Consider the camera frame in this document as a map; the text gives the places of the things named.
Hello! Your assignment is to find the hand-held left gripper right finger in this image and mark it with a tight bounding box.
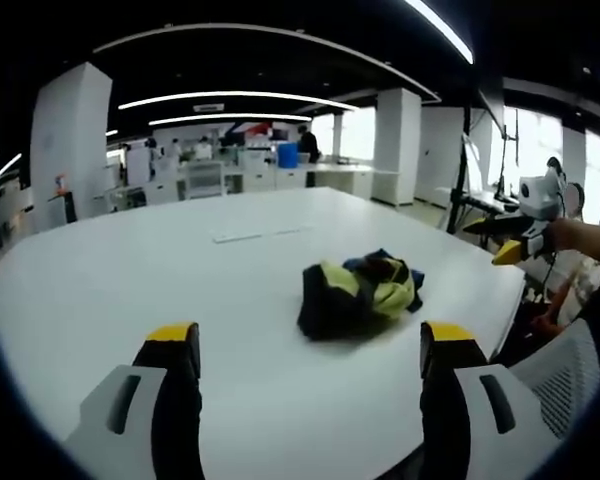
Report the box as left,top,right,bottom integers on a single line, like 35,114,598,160
418,320,564,480

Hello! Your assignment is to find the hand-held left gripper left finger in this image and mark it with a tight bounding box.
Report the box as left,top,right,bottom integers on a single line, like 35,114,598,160
63,322,205,480

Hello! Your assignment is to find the navy and yellow garment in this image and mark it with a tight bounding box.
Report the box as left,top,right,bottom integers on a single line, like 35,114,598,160
296,247,427,343

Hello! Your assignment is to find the black tripod stand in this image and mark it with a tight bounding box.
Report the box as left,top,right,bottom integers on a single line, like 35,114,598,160
444,107,524,236

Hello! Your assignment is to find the white mesh office chair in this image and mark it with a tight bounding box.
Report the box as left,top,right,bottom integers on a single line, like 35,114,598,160
507,317,600,442

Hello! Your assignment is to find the long ceiling light strip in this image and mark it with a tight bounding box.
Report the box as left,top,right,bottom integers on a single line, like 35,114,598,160
117,90,360,112
148,113,313,127
404,0,476,66

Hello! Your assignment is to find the white office desk row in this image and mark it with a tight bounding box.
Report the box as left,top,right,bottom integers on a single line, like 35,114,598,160
177,160,375,201

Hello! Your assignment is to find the blue bin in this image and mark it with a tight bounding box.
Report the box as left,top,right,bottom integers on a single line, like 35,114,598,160
277,142,300,168

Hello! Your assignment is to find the white slatted chair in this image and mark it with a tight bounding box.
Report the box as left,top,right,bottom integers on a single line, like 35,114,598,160
184,160,226,201

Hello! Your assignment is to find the thin black cable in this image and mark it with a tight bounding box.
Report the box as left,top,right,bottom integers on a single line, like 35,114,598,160
539,249,561,304

